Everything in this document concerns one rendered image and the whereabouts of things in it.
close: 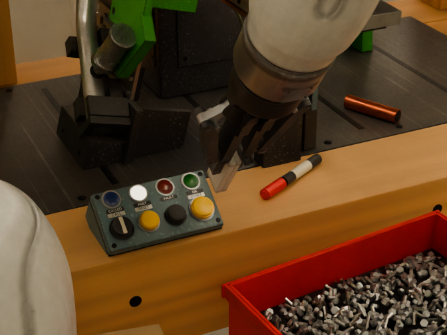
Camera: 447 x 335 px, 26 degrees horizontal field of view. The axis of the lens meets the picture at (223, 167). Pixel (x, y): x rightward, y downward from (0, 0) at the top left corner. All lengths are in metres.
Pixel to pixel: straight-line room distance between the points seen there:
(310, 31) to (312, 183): 0.53
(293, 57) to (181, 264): 0.43
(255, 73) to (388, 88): 0.75
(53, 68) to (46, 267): 1.09
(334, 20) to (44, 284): 0.32
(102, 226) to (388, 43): 0.81
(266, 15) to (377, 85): 0.82
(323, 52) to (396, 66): 0.87
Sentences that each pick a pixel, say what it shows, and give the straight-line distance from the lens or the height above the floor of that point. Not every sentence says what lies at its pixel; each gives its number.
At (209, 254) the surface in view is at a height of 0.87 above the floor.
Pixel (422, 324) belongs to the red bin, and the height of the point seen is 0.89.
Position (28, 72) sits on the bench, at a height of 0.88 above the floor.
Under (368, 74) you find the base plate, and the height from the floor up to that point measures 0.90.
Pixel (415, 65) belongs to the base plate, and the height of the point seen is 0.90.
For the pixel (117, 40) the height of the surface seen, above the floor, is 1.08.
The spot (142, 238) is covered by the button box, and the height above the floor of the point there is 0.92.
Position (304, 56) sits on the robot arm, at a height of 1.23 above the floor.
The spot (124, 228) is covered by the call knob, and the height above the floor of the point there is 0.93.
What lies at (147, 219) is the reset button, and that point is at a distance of 1.17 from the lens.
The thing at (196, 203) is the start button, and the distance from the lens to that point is 1.19.
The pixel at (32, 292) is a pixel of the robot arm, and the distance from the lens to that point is 0.67.
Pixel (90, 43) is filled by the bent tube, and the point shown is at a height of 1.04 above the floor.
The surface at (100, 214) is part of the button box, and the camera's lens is 1.17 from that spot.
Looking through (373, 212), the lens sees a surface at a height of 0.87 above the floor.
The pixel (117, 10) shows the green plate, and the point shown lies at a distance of 1.38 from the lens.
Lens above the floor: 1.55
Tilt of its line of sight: 29 degrees down
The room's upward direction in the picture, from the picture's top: straight up
